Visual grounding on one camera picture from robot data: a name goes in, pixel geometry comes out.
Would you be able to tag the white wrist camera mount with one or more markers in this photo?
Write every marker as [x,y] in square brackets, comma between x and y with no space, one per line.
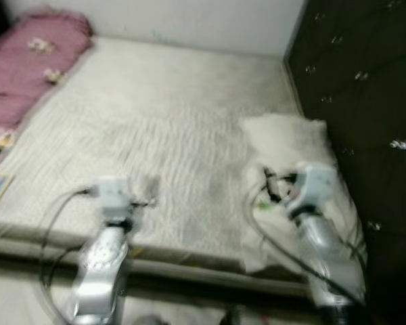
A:
[111,191]
[317,181]

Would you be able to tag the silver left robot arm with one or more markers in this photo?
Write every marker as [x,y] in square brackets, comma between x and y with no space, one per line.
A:
[98,271]

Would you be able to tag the white pillow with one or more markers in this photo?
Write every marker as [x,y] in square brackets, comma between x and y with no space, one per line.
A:
[284,139]

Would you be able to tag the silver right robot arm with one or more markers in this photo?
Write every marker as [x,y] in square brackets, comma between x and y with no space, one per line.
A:
[321,250]

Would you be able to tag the dark tufted headboard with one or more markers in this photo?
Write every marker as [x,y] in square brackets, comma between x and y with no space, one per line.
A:
[365,81]

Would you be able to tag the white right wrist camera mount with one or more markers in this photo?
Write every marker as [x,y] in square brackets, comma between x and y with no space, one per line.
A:
[317,181]

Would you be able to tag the grey right robot foot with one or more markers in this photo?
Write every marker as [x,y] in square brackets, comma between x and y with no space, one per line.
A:
[233,317]

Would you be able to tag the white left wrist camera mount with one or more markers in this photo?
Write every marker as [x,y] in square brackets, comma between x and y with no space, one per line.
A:
[111,191]

